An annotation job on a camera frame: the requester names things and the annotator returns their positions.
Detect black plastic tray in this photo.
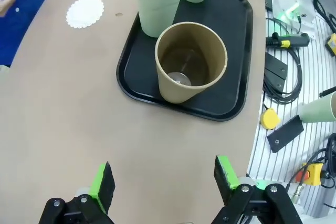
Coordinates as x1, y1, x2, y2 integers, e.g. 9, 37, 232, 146
116, 0, 254, 122

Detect metal cable connector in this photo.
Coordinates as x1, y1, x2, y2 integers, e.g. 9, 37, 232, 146
290, 186, 305, 204

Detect black handle with yellow label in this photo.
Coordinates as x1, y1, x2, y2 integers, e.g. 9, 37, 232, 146
265, 31, 310, 49

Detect brown cup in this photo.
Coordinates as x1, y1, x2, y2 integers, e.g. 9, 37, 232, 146
154, 22, 228, 104

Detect coiled black cable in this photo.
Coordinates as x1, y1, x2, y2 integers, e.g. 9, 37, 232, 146
263, 17, 305, 103

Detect slotted aluminium mounting plate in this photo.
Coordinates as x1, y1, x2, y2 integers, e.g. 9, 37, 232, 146
246, 11, 336, 218

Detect thick black cable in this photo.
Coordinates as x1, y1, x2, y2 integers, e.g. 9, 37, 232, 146
312, 0, 336, 35

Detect yellow emergency stop box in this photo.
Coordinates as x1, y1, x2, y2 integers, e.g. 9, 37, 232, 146
296, 162, 326, 186

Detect person in blue shirt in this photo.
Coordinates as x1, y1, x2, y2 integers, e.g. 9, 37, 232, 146
0, 0, 47, 67

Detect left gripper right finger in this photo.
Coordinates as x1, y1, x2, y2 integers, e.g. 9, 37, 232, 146
209, 155, 305, 224

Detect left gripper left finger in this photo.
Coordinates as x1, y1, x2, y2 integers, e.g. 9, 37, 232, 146
39, 161, 116, 224

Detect person's right hand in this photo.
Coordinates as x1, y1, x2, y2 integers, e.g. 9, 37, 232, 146
0, 0, 14, 18

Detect black metal plates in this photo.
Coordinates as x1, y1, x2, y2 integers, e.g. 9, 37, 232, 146
264, 51, 288, 91

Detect yellow round tape measure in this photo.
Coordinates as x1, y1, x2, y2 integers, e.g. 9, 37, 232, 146
259, 107, 281, 130

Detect black emergency stop cable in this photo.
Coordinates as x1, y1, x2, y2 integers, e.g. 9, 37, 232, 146
285, 132, 336, 192

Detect white scalloped paper coaster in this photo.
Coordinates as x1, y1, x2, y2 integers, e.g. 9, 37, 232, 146
65, 0, 105, 29

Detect yellow pendant box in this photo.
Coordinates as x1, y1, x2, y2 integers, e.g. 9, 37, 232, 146
325, 34, 336, 57

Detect long black flat plate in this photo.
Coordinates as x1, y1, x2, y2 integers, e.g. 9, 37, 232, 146
266, 115, 305, 153

